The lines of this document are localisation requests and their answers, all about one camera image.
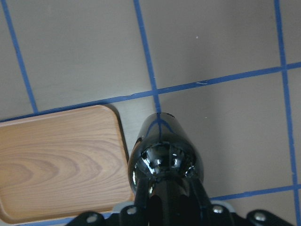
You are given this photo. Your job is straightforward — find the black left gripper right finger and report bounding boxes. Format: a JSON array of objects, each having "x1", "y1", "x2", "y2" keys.
[{"x1": 189, "y1": 178, "x2": 211, "y2": 210}]

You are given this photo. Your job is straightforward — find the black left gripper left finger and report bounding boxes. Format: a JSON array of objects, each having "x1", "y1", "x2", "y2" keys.
[{"x1": 134, "y1": 180, "x2": 149, "y2": 209}]

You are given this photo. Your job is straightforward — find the dark wine bottle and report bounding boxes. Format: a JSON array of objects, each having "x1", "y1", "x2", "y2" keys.
[{"x1": 127, "y1": 112, "x2": 204, "y2": 226}]

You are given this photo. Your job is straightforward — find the wooden tray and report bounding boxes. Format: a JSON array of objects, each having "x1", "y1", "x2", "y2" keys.
[{"x1": 0, "y1": 105, "x2": 133, "y2": 225}]

